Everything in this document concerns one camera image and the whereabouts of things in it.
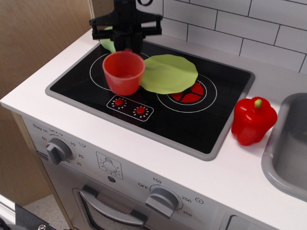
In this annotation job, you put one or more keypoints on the red right stove button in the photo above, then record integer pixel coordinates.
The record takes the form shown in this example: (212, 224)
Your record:
(140, 110)

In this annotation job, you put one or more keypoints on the green toy pear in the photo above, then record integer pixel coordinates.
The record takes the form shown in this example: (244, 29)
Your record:
(107, 40)

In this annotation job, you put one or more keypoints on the black toy stovetop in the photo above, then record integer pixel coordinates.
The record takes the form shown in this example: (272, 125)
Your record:
(195, 121)

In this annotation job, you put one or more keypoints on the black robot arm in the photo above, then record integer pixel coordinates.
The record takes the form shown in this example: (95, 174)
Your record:
(123, 6)

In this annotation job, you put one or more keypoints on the grey temperature knob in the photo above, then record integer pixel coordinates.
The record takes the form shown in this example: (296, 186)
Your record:
(162, 201)

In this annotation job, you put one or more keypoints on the red stove button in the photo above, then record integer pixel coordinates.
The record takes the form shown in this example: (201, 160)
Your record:
(119, 102)
(140, 110)

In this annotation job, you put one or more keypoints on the grey oven door handle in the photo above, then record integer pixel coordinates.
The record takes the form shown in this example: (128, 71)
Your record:
(134, 218)

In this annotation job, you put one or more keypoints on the red plastic cup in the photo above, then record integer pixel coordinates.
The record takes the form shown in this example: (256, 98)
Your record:
(123, 71)

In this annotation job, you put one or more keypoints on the red left stove button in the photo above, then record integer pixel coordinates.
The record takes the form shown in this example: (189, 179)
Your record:
(119, 102)

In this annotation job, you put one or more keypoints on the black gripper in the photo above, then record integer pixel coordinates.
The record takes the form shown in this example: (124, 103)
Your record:
(129, 28)

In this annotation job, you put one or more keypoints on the grey timer knob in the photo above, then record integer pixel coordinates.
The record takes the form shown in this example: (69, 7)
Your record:
(58, 151)

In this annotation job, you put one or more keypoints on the green plastic plate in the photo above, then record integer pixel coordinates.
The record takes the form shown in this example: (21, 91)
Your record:
(167, 74)

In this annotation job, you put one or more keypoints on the red toy bell pepper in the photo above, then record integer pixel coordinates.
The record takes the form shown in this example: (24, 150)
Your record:
(252, 119)

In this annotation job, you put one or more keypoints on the grey toy sink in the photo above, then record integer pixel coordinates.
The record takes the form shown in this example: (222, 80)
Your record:
(284, 161)

